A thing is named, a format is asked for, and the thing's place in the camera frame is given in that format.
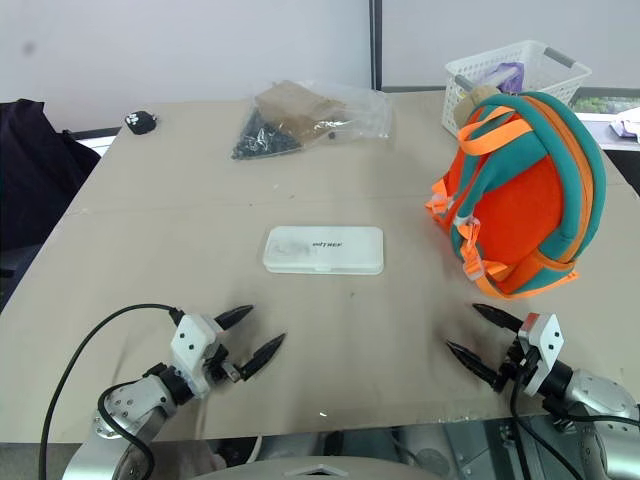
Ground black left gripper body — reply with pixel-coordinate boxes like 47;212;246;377
201;343;243;386

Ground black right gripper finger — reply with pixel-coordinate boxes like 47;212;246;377
471;302;526;332
445;340;504;391

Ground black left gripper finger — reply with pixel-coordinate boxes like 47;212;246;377
214;305;257;332
238;332;288;382

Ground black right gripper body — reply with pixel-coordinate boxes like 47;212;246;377
491;334;540;393

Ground orange and teal backpack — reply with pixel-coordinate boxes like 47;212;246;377
424;89;609;301

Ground white plastic pencil case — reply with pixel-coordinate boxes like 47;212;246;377
262;225;387;277

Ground clear plastic bag of screws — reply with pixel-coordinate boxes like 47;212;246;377
230;79;394;163

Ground small black pouch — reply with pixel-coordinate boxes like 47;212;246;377
124;110;161;136

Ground white papers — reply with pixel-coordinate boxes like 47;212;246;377
606;105;640;145

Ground purple item in basket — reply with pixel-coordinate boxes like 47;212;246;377
478;60;526;95

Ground white plastic basket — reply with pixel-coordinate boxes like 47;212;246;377
443;39;594;137

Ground dark fabric bag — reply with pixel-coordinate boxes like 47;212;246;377
0;98;102;254

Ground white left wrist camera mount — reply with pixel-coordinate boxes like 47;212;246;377
170;313;224;400

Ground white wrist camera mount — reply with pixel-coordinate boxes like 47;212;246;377
516;312;567;399
170;313;224;400

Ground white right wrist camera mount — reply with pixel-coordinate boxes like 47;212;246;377
516;312;567;399

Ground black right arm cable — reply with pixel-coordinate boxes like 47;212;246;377
508;382;640;480

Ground black vertical post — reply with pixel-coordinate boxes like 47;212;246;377
369;0;386;92

